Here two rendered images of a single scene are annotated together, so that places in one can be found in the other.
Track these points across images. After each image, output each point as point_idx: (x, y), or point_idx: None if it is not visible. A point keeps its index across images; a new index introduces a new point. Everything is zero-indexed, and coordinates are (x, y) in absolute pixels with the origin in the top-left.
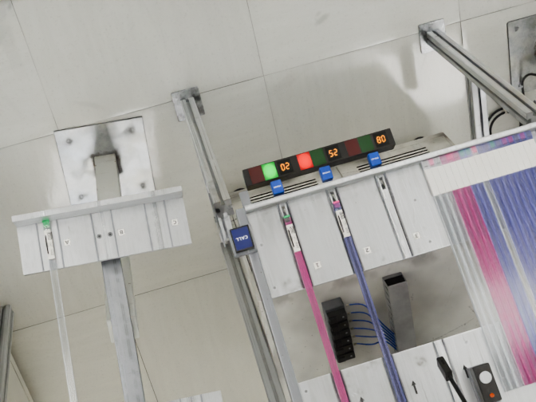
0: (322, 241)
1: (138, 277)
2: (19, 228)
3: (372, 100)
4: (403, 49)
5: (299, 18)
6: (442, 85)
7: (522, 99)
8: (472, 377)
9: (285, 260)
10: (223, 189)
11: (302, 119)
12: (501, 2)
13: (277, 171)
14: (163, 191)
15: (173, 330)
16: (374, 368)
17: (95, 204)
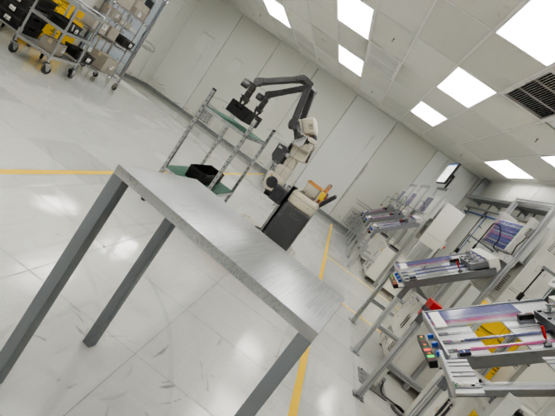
0: (465, 345)
1: None
2: (457, 392)
3: None
4: (360, 404)
5: (338, 413)
6: (377, 410)
7: (408, 329)
8: (523, 319)
9: (474, 352)
10: (434, 382)
11: None
12: (352, 376)
13: (430, 354)
14: (441, 352)
15: None
16: (523, 338)
17: (446, 364)
